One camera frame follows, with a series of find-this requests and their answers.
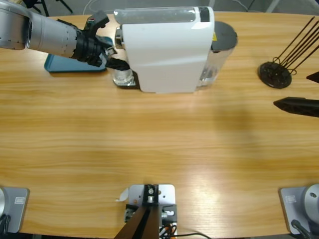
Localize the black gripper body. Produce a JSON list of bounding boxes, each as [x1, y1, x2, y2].
[[73, 28, 118, 68]]

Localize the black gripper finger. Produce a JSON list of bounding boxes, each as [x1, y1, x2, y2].
[[306, 71, 319, 84], [106, 57, 131, 72], [95, 35, 115, 49], [273, 97, 319, 118]]

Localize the clear glass cup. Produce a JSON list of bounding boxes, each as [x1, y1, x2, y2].
[[112, 67, 134, 87]]

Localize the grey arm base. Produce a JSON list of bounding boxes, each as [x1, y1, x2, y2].
[[278, 183, 319, 236], [0, 187, 30, 234]]

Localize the white capsule coffee machine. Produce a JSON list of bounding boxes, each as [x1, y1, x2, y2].
[[114, 6, 215, 95]]

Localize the chrome grate drip tray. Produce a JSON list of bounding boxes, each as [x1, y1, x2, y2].
[[112, 69, 140, 90]]

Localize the teal plastic tray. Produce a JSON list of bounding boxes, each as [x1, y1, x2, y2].
[[44, 36, 114, 73]]

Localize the black disc capsule rod stand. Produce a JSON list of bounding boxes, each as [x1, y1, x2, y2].
[[258, 16, 319, 90]]

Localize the black tripod legs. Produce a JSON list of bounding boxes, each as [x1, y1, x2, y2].
[[23, 0, 73, 17]]

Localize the clear water tank dark lid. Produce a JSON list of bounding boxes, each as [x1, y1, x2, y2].
[[196, 21, 239, 88]]

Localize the white paper tab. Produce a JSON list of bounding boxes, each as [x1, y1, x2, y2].
[[114, 188, 130, 203]]

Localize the black clamp block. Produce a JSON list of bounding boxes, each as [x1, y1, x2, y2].
[[124, 204, 178, 223]]

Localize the orange clamp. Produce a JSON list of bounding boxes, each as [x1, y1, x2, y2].
[[159, 223, 178, 237]]

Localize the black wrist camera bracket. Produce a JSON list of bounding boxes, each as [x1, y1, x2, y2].
[[86, 9, 111, 35]]

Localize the white floor cable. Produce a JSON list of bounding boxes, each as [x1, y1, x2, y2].
[[83, 0, 118, 15]]

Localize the grey metal frame leg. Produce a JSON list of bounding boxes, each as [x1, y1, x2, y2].
[[266, 0, 281, 13]]

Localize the black base cable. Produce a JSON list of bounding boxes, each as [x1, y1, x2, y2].
[[0, 214, 12, 235], [291, 219, 314, 239]]

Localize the dark camera post with bracket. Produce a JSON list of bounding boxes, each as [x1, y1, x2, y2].
[[114, 184, 160, 239]]

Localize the white mount plate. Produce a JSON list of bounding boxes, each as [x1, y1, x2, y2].
[[128, 184, 176, 226]]

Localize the thin black cable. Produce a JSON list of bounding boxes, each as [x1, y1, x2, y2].
[[174, 232, 213, 239]]

